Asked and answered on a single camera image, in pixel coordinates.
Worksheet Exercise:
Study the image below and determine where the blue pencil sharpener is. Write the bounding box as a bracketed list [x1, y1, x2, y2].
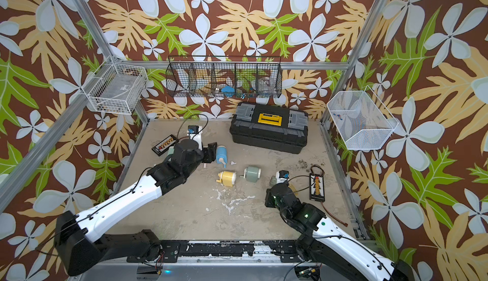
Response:
[216, 146, 227, 168]

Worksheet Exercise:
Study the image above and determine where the clear grey tray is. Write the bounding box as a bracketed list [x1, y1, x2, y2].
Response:
[269, 176, 277, 186]

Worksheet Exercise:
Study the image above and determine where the yellow pencil sharpener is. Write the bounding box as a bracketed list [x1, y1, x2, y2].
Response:
[216, 171, 236, 188]

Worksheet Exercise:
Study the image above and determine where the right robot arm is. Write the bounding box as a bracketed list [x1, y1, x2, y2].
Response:
[265, 183, 415, 280]

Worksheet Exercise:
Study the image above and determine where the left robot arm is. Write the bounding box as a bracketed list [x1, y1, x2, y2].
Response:
[53, 139, 217, 277]

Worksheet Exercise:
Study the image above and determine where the black battery holder left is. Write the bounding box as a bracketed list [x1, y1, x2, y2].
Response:
[151, 134, 179, 156]

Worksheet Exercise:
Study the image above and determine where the black battery holder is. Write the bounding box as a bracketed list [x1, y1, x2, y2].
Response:
[151, 134, 179, 156]
[309, 165, 325, 202]

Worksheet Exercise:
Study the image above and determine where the black battery holder right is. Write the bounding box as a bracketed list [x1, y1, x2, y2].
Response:
[309, 165, 325, 202]

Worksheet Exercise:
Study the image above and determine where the black plastic toolbox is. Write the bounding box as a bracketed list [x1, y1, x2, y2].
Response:
[230, 102, 308, 154]

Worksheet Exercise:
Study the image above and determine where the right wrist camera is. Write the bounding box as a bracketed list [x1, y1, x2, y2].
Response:
[275, 170, 290, 184]

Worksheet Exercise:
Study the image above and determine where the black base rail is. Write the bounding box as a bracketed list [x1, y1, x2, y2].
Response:
[127, 239, 332, 264]

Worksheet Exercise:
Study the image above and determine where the black wire basket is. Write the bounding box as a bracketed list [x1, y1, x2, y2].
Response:
[165, 56, 283, 99]

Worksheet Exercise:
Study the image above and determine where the white wire basket left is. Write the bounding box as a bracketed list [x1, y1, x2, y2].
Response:
[83, 57, 148, 115]

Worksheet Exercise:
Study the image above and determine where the white wire basket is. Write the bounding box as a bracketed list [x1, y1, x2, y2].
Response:
[327, 86, 399, 151]
[83, 57, 148, 115]

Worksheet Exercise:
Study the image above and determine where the white wire basket right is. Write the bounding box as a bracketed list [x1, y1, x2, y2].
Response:
[327, 86, 399, 151]

